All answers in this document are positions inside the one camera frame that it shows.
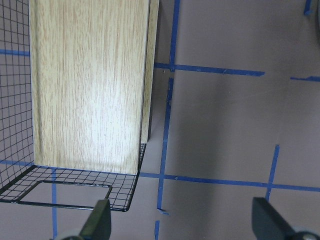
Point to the black wire basket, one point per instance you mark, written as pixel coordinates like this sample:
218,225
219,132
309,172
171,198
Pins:
21,180

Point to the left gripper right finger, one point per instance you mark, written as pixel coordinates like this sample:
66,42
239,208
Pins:
268,224

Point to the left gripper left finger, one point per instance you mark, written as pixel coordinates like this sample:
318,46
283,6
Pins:
98,226

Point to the wooden board insert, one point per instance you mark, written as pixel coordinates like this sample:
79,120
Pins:
91,76

